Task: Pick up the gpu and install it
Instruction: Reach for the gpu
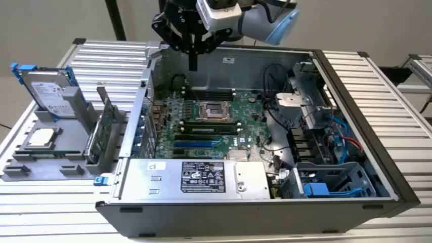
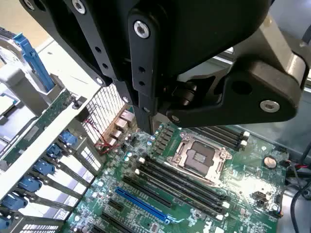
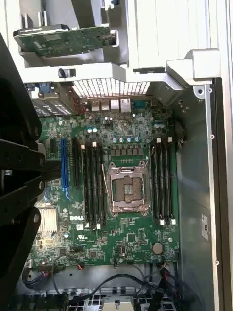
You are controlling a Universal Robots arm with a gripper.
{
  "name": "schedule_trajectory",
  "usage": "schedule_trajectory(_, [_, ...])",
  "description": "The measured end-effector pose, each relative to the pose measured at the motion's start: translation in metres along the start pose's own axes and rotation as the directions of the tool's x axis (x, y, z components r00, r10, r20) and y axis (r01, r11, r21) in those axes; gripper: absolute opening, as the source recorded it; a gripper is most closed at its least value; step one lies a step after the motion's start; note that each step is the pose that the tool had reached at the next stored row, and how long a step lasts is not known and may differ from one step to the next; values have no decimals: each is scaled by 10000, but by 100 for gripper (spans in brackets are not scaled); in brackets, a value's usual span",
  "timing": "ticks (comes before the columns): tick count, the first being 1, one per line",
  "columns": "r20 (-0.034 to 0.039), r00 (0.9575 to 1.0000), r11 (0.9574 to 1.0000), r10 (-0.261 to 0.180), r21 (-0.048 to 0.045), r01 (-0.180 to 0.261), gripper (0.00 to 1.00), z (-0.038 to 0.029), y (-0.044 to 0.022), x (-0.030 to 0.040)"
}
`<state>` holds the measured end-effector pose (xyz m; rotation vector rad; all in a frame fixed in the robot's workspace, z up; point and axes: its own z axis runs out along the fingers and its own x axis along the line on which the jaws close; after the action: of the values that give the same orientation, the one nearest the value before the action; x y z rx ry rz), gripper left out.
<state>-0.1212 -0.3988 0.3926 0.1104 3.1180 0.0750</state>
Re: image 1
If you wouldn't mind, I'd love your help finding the silver power supply unit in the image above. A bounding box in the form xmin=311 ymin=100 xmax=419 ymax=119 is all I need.
xmin=119 ymin=158 xmax=273 ymax=200

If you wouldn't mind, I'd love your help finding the grey disk bay cage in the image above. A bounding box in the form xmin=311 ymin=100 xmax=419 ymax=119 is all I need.
xmin=279 ymin=161 xmax=377 ymax=199

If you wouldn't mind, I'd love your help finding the green RAM stick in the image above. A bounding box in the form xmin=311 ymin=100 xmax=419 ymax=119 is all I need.
xmin=183 ymin=126 xmax=237 ymax=135

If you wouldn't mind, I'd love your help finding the silver finned heatsink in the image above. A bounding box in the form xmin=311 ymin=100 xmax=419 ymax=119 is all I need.
xmin=227 ymin=149 xmax=250 ymax=160

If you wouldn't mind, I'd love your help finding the open black PC case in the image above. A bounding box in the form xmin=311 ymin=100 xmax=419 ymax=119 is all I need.
xmin=93 ymin=40 xmax=421 ymax=238

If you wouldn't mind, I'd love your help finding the aluminium side table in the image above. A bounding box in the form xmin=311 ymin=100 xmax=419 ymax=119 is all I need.
xmin=395 ymin=53 xmax=432 ymax=94

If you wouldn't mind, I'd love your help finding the black wire loop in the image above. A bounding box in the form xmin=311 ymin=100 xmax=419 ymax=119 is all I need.
xmin=261 ymin=63 xmax=289 ymax=96

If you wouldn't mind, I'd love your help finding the hard disk in blue carrier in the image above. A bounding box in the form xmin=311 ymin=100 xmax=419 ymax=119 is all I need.
xmin=9 ymin=62 xmax=79 ymax=119

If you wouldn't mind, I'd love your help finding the blue wire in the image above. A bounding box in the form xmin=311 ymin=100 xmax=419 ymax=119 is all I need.
xmin=325 ymin=113 xmax=354 ymax=163

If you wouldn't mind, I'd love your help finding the CPU socket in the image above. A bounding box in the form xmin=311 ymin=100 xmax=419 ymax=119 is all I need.
xmin=197 ymin=101 xmax=234 ymax=120

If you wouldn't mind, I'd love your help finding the green motherboard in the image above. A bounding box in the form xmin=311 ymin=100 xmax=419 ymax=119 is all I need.
xmin=153 ymin=87 xmax=273 ymax=164

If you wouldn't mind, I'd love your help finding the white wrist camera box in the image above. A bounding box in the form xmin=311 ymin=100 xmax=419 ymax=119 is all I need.
xmin=194 ymin=0 xmax=243 ymax=31

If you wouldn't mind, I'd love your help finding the black expansion slot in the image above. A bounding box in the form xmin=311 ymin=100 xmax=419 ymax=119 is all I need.
xmin=174 ymin=134 xmax=219 ymax=142

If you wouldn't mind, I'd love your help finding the red wire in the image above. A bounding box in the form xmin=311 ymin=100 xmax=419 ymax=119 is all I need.
xmin=342 ymin=136 xmax=363 ymax=153

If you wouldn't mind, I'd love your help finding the blue disk carrier clip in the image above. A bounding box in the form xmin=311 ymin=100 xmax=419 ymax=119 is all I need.
xmin=302 ymin=183 xmax=330 ymax=198

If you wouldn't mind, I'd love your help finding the silver CPU chip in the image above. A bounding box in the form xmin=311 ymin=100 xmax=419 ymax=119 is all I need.
xmin=26 ymin=128 xmax=57 ymax=147

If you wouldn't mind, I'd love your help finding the grey metal drive bracket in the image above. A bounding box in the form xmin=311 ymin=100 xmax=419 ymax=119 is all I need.
xmin=274 ymin=62 xmax=338 ymax=130

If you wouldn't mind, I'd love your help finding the black camera cable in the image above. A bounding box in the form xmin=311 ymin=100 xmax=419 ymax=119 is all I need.
xmin=258 ymin=0 xmax=274 ymax=25

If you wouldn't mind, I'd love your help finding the black RAM slot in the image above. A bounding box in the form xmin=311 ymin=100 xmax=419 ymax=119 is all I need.
xmin=179 ymin=118 xmax=241 ymax=127

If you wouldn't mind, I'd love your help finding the blue expansion slot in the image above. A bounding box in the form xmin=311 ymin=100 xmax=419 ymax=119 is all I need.
xmin=171 ymin=140 xmax=217 ymax=149

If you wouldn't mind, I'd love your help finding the black stand pole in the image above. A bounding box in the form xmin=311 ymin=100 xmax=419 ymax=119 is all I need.
xmin=103 ymin=0 xmax=127 ymax=41

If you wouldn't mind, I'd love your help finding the green graphics card black cooler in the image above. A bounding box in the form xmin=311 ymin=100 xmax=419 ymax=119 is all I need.
xmin=82 ymin=80 xmax=119 ymax=164

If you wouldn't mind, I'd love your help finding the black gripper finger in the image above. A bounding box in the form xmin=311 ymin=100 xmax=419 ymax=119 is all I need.
xmin=193 ymin=27 xmax=234 ymax=71
xmin=150 ymin=12 xmax=194 ymax=71

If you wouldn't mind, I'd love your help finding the grey parts rack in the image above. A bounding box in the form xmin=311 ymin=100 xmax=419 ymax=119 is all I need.
xmin=0 ymin=87 xmax=130 ymax=182

